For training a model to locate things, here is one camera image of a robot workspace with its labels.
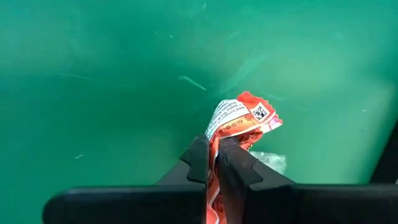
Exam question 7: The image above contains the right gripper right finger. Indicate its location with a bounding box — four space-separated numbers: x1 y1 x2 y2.
216 136 398 224

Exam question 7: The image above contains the red candy clear wrapper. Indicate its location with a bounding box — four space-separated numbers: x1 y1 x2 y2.
249 151 287 175

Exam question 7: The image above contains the orange candy pack white label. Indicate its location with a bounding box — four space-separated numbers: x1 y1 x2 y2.
205 91 284 224

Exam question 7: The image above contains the black table frame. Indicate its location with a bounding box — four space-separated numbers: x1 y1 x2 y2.
369 121 398 185

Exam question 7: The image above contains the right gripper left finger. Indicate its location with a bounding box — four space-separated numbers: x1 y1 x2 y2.
42 133 210 224

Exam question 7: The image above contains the green table mat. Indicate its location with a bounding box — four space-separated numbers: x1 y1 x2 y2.
0 0 398 224

